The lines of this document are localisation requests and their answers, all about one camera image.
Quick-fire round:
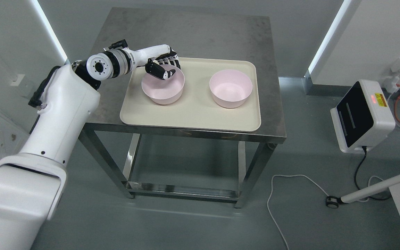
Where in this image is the white black box device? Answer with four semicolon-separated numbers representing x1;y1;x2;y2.
330;80;395;154

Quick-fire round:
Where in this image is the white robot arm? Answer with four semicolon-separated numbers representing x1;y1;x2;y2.
0;42;156;250

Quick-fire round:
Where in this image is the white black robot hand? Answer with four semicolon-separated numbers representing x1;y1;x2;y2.
135;44;181;80

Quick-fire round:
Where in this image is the black power cable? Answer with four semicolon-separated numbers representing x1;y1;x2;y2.
354;146;391;201

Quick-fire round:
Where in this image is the white wall socket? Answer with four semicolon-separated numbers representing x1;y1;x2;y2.
10;73;25;88
384;57;400;95

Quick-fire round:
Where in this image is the white wall socket right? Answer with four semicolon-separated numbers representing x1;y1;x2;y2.
384;57;400;95

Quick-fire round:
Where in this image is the white floor cable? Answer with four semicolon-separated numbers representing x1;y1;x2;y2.
267;174;391;250

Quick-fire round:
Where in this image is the cream plastic tray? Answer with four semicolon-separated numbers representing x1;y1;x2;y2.
119;57;261;132

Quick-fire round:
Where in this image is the white wall socket left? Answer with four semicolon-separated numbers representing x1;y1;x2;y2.
10;73;25;88

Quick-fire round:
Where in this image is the stainless steel table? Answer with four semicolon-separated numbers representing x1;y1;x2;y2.
79;7;287;208

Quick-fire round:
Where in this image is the white wheeled stand leg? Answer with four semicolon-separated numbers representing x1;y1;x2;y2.
326;175;400;209

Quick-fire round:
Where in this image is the pink bowl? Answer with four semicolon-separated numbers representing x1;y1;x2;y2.
209;69;253;109
141;65;185;105

